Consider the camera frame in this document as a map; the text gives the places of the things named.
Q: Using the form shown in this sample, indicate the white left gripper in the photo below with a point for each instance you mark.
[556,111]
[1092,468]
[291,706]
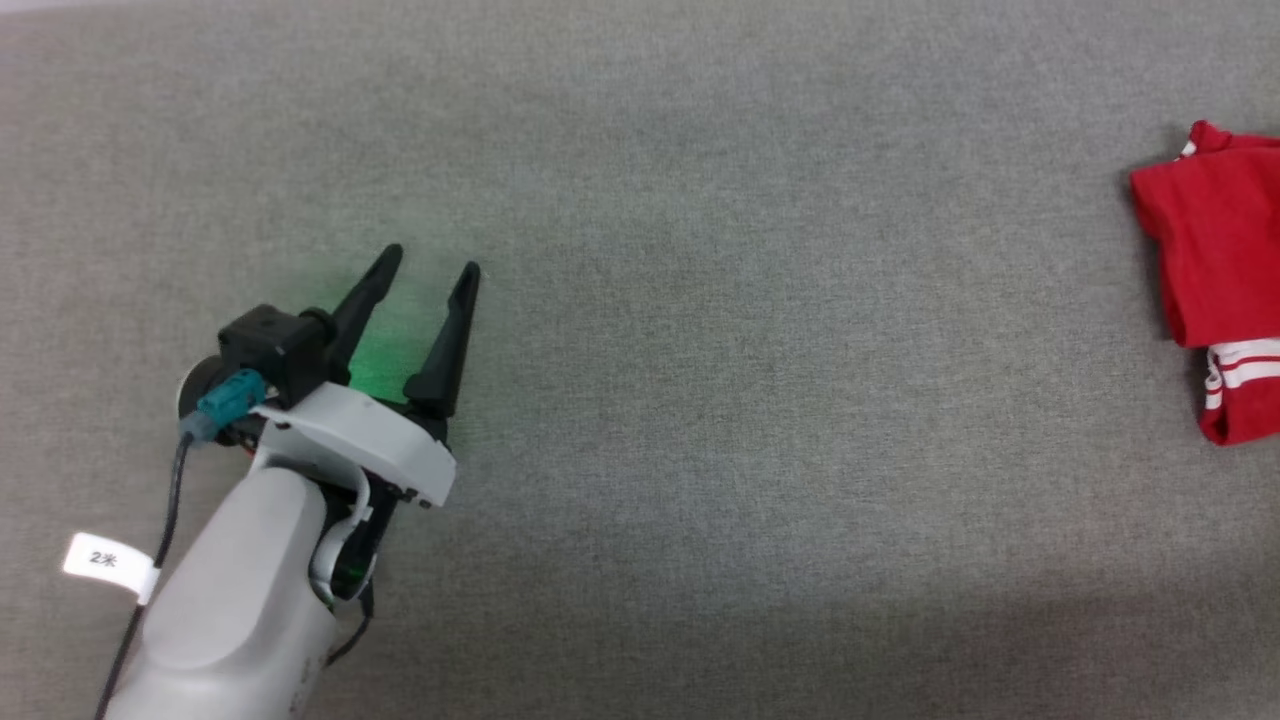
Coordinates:
[370,440]

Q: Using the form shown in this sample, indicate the red garment with white stripes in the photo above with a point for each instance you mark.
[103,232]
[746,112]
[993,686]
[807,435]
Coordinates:
[1220,240]

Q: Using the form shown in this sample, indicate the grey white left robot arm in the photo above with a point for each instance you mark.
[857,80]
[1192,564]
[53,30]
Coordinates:
[235,610]

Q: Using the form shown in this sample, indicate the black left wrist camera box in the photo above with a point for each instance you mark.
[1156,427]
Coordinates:
[272,345]

